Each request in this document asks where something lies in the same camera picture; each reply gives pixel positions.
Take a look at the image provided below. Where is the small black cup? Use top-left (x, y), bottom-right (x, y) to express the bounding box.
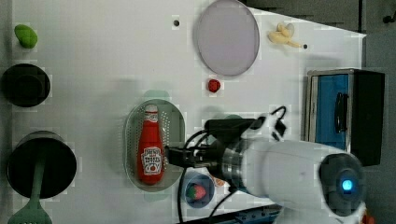
top-left (1, 63), bottom-right (51, 107)

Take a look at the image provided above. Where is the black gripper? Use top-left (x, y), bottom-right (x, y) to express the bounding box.
top-left (164, 119), bottom-right (259, 175)

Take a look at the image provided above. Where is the small green bowl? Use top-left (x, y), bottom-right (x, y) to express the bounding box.
top-left (225, 114), bottom-right (242, 119)

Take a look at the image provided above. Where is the large black utensil holder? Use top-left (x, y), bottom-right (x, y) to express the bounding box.
top-left (7, 131), bottom-right (78, 199)

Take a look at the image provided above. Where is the blue bowl with strawberry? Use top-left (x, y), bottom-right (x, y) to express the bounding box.
top-left (181, 172), bottom-right (215, 208)

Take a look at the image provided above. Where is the orange slice toy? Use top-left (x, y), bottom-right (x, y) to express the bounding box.
top-left (213, 176), bottom-right (225, 187)

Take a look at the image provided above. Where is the green spatula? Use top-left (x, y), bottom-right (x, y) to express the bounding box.
top-left (7, 157), bottom-right (52, 224)

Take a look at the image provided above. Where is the red toy strawberry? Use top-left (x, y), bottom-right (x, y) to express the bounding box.
top-left (207, 79), bottom-right (221, 93)

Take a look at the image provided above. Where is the red felt ketchup bottle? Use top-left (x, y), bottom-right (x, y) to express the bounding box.
top-left (137, 105), bottom-right (163, 185)

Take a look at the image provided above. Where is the peeled toy banana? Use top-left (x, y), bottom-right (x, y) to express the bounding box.
top-left (268, 22), bottom-right (304, 49)

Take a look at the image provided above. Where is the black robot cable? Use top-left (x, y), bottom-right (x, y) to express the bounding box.
top-left (177, 105), bottom-right (288, 224)

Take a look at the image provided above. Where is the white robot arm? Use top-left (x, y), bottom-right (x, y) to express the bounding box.
top-left (165, 118), bottom-right (366, 224)

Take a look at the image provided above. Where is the grey round plate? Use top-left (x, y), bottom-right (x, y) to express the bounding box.
top-left (195, 0), bottom-right (260, 76)

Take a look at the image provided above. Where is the green oval strainer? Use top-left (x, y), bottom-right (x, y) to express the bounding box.
top-left (123, 99), bottom-right (185, 192)

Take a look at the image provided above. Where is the green toy vegetable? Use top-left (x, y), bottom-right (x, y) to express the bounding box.
top-left (14, 24), bottom-right (38, 49)

